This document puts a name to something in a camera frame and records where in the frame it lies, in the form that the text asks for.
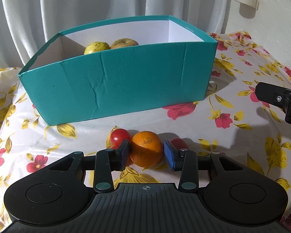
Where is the red cherry tomato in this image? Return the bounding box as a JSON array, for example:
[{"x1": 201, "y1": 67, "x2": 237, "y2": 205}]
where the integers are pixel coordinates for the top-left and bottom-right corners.
[
  {"x1": 171, "y1": 138, "x2": 189, "y2": 150},
  {"x1": 110, "y1": 128, "x2": 131, "y2": 149}
]

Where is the orange mandarin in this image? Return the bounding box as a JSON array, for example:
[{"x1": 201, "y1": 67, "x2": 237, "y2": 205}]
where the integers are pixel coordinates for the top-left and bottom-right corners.
[{"x1": 130, "y1": 131, "x2": 163, "y2": 168}]

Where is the floral plastic tablecloth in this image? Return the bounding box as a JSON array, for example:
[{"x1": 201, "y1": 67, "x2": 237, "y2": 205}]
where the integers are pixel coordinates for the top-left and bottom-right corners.
[{"x1": 0, "y1": 31, "x2": 291, "y2": 232}]

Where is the teal cardboard box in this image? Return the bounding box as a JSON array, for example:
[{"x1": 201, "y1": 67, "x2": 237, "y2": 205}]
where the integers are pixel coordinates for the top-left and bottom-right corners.
[{"x1": 18, "y1": 15, "x2": 217, "y2": 126}]

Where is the red-yellow apple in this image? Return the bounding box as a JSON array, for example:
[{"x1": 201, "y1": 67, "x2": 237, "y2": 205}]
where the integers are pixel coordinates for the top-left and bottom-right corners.
[{"x1": 110, "y1": 38, "x2": 139, "y2": 49}]

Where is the white curtain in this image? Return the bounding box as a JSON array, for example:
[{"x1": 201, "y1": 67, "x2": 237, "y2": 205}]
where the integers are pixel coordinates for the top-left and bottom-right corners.
[{"x1": 0, "y1": 0, "x2": 228, "y2": 69}]

